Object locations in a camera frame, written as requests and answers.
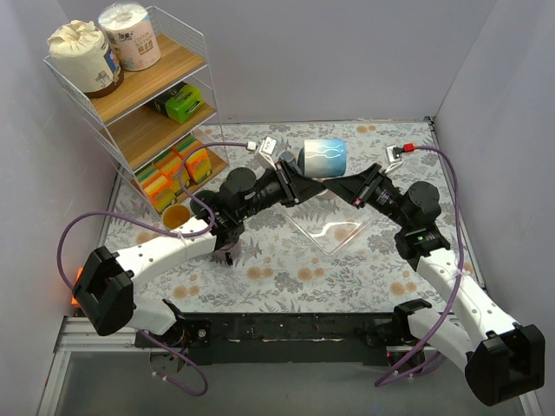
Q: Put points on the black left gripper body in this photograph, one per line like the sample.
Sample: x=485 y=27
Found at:
x=289 y=185

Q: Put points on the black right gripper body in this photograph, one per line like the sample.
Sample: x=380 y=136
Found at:
x=366 y=187

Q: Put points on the blue white mug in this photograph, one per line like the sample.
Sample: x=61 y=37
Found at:
x=323 y=158

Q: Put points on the blue butterfly mug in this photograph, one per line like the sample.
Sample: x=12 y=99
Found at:
x=174 y=216

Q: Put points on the peach pink mug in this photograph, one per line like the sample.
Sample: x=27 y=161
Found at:
x=325 y=194

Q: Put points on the dark grey mug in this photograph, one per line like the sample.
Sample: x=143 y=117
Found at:
x=201 y=199

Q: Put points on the mauve pink mug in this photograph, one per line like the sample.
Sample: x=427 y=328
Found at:
x=228 y=254

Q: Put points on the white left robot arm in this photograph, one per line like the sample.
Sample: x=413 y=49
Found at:
x=107 y=287

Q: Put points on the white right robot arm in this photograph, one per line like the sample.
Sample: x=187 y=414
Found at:
x=500 y=358

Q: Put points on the slate blue mug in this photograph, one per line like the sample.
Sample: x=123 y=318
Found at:
x=288 y=157

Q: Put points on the clear acrylic tray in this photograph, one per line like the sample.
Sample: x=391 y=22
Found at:
x=330 y=224

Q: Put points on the floral table mat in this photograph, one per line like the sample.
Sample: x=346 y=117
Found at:
x=280 y=270

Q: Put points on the colourful sponge packs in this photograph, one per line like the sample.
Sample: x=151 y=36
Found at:
x=160 y=179

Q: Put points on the green tissue box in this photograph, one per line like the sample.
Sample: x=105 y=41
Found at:
x=178 y=103

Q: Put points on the white toilet paper pack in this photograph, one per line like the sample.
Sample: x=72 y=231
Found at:
x=128 y=28

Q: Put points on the cream toilet paper roll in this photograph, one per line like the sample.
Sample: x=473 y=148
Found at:
x=81 y=52

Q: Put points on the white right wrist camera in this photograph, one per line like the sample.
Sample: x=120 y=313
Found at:
x=394 y=156

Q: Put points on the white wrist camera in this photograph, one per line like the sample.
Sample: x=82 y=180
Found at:
x=394 y=156
x=264 y=153

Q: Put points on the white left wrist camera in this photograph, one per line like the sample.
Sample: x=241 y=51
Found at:
x=264 y=153

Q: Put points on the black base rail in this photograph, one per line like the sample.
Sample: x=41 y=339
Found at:
x=233 y=338

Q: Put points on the white wire wooden shelf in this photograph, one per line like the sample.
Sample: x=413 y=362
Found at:
x=134 y=134

